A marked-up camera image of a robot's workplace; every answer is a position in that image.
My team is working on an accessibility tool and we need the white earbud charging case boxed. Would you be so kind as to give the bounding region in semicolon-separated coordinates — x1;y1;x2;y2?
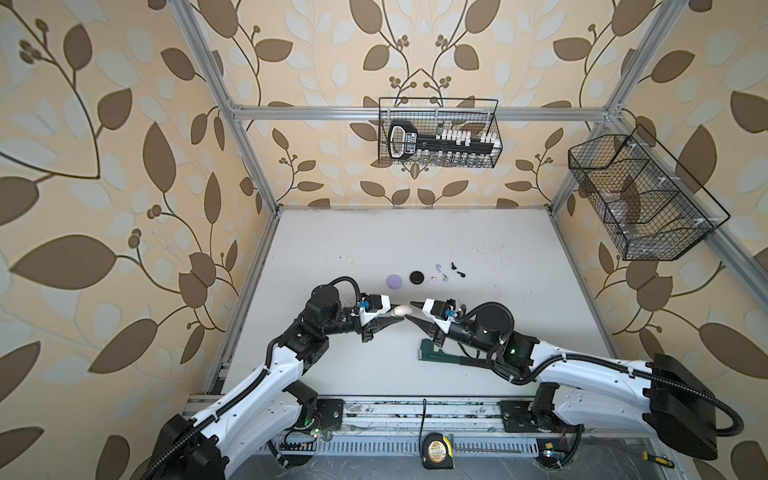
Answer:
391;305;413;317

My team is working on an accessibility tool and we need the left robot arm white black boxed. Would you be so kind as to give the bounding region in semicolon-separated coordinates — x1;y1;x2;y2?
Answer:
142;276;412;479

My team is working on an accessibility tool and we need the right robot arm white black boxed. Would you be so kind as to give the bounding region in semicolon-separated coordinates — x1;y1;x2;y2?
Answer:
394;299;745;460

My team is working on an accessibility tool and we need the black round charging case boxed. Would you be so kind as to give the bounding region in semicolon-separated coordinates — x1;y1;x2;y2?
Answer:
409;271;425;285

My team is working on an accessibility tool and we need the purple round charging case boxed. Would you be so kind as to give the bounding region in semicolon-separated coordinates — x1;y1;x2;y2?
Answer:
386;274;403;290

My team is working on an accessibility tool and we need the green black pipe wrench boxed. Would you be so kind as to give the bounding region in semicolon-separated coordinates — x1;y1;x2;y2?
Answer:
418;339;490;370

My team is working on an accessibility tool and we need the purple earbud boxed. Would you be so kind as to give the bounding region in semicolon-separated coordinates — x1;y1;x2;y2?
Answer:
435;264;449;282

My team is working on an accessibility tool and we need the yellow black tape measure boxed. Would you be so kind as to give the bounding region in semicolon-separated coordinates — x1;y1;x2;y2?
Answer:
420;432;455;470

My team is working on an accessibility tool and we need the black socket set holder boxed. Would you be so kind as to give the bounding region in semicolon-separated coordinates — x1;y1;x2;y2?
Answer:
385;121;502;160

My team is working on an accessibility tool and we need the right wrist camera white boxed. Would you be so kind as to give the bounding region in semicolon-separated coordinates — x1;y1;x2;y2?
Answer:
421;299;457;322

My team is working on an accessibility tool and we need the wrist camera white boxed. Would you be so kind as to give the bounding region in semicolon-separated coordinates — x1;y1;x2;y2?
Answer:
359;294;391;316
421;299;457;322

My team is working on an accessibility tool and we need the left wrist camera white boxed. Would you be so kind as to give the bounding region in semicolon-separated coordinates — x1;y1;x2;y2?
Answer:
359;294;391;316

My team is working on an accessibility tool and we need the back wire basket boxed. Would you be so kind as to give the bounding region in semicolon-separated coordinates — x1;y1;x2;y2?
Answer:
377;96;503;169

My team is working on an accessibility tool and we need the wire basket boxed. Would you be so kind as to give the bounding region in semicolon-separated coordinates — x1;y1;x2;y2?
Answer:
377;96;503;169
568;124;731;261

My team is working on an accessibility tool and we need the right wire basket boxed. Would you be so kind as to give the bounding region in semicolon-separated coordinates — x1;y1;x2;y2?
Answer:
568;124;731;261

